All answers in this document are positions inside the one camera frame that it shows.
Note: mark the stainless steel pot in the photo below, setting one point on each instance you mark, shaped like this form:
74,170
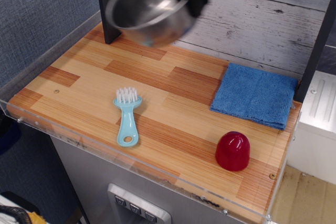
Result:
151,23

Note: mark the blue folded cloth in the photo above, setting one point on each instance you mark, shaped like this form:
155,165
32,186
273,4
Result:
256,95

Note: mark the light blue scrub brush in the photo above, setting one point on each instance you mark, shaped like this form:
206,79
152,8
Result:
127,99

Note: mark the red plastic cup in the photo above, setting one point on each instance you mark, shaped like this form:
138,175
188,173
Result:
233,151

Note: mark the white side cabinet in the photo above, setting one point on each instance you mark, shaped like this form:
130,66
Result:
313,149

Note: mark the clear acrylic table guard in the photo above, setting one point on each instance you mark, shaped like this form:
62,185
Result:
69,94

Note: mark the grey cabinet with control panel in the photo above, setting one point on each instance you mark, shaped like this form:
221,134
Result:
109,193

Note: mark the yellow object at bottom left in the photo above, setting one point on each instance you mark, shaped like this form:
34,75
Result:
36,219

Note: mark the black right frame post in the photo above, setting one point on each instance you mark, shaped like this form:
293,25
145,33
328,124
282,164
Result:
316,53

